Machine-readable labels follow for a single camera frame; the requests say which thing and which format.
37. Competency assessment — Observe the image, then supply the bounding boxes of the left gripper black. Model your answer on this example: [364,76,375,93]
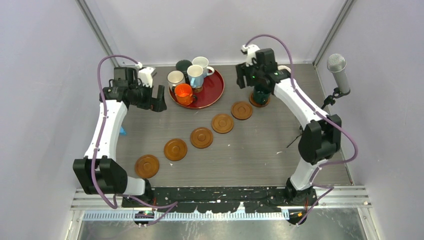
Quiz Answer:
[129,80,166,112]

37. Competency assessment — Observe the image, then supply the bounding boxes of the orange black mug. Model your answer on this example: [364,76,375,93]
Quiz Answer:
[174,83,198,106]

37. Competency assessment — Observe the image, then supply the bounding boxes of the wooden coaster six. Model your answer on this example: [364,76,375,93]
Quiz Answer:
[249,92,271,108]

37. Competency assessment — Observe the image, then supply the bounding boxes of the dark green mug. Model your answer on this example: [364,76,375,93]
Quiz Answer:
[252,86,271,106]

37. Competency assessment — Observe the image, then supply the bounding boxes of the yellow cream mug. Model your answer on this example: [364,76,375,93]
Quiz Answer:
[277,65,292,73]

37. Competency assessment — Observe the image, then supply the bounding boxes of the wooden coaster one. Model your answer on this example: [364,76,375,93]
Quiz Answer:
[231,101,253,120]

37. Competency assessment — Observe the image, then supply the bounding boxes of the wooden coaster four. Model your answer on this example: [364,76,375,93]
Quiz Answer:
[163,138,188,162]

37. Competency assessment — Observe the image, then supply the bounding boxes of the wooden coaster three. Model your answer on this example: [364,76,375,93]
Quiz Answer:
[190,127,214,149]

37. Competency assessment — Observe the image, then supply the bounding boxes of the wooden coaster two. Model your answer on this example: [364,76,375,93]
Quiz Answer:
[211,113,234,134]

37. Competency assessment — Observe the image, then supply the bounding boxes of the wooden coaster five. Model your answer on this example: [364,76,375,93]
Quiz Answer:
[134,154,160,179]

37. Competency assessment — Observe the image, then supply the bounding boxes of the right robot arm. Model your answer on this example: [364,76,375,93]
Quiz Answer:
[236,44,342,205]

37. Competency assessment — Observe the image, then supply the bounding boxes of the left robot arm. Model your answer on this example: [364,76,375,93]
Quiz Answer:
[72,66,167,207]

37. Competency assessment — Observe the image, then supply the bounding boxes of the silver white mug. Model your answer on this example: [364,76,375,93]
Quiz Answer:
[167,70,186,92]

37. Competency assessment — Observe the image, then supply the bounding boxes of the red round tray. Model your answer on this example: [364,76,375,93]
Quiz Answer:
[168,70,225,110]

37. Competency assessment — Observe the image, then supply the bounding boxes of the white mug rear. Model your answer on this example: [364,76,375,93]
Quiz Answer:
[191,56,215,78]

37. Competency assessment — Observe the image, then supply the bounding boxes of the colourful toy blocks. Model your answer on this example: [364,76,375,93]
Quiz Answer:
[119,127,127,136]

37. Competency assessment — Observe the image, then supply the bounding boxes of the black mug rear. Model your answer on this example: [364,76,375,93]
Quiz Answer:
[175,59,193,78]

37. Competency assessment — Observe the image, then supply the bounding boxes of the light blue mug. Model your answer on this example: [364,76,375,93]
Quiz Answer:
[187,64,204,89]

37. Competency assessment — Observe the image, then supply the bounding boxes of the silver microphone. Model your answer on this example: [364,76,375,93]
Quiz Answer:
[327,53,351,95]

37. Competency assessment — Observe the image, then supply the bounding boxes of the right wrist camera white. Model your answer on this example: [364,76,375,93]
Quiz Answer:
[240,44,260,67]

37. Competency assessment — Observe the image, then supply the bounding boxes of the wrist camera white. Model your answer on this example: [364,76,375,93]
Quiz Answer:
[137,67,157,88]
[240,44,260,67]

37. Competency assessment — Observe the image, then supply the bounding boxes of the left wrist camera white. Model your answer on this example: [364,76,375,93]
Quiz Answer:
[137,67,157,88]

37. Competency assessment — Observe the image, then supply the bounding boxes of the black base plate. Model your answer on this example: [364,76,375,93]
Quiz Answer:
[122,186,317,214]

